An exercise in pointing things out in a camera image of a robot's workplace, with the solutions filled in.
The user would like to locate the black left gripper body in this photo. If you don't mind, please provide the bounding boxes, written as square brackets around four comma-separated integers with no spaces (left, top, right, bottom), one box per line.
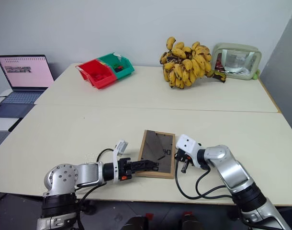
[117,157,138,182]

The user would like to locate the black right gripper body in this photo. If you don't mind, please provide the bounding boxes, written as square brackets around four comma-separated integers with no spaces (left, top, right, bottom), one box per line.
[174,148,193,169]

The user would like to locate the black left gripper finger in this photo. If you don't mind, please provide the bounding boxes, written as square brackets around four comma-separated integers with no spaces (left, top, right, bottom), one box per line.
[131,160,160,169]
[132,166,159,177]

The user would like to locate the wooden picture frame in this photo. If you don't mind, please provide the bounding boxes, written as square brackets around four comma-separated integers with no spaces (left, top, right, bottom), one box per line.
[137,129,176,180]

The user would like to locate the dark rounded shape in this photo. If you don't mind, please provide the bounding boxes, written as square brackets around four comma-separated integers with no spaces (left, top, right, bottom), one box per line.
[123,215,149,230]
[181,211,204,230]

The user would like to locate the bunch of yellow bananas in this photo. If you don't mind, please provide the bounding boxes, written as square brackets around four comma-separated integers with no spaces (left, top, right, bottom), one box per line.
[159,36,227,90]

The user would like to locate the small red parts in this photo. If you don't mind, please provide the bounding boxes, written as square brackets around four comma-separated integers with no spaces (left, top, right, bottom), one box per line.
[92,72,108,81]

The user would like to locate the red plastic storage bin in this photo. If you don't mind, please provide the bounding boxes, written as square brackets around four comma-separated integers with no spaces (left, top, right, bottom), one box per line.
[75,59,117,91]

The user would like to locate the green plastic storage bin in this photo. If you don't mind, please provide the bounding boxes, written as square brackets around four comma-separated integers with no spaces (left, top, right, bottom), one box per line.
[97,52,135,82]

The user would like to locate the small black parts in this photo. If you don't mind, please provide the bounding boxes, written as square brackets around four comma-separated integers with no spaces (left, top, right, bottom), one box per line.
[112,62,126,73]

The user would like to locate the dark red snack packet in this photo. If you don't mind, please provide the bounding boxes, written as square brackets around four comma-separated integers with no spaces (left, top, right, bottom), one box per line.
[214,53,225,72]

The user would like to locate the beige clear toiletry pouch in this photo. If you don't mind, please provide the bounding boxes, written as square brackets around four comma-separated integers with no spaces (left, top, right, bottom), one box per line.
[211,42,263,81]

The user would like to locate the open grey laptop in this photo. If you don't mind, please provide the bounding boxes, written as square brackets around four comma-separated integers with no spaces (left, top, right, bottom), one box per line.
[0,54,56,118]

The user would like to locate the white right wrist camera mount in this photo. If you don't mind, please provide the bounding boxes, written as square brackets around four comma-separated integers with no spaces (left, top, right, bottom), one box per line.
[175,134,204,169]

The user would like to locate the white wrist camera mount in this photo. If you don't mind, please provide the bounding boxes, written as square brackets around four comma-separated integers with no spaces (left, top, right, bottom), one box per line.
[112,139,129,184]
[175,134,204,169]

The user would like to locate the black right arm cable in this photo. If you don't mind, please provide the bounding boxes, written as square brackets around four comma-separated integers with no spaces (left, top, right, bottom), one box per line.
[174,161,236,200]

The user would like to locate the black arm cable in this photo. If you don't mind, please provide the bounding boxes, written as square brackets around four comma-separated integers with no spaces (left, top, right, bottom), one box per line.
[74,148,114,230]
[174,161,236,200]

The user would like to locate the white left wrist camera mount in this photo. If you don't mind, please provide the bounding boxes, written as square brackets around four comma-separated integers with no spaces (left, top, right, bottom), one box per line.
[112,139,129,184]

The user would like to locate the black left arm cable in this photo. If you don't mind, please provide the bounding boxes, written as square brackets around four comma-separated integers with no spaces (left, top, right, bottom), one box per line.
[74,148,114,230]

